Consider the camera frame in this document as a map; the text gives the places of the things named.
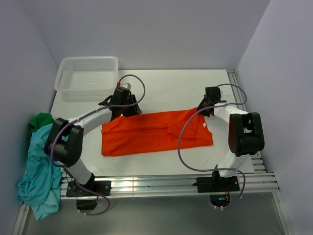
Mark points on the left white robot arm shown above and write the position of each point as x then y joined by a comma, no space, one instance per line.
65,140

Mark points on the green t shirt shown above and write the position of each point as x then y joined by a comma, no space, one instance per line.
40,120

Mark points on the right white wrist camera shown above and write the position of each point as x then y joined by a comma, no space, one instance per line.
222,94

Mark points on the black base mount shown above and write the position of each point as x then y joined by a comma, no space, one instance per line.
218,188
89,201

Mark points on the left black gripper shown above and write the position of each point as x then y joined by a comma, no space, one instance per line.
135,110

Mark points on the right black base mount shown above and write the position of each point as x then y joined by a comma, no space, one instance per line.
218,188

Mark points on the white perforated plastic basket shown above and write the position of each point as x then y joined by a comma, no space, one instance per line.
87,76

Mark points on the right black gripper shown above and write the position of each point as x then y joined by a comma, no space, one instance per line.
200,105

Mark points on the front aluminium rail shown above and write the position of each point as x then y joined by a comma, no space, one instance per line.
181,185

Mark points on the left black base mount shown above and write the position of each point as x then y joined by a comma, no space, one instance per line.
89,201

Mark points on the orange t shirt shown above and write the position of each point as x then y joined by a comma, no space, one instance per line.
154,132

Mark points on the teal t shirt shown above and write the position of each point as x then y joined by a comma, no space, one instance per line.
40,185

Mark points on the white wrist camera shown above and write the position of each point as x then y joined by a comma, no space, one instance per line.
127,86
222,94

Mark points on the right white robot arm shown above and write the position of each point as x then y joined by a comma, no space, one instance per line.
245,131

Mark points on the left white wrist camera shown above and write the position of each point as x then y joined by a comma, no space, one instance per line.
127,86

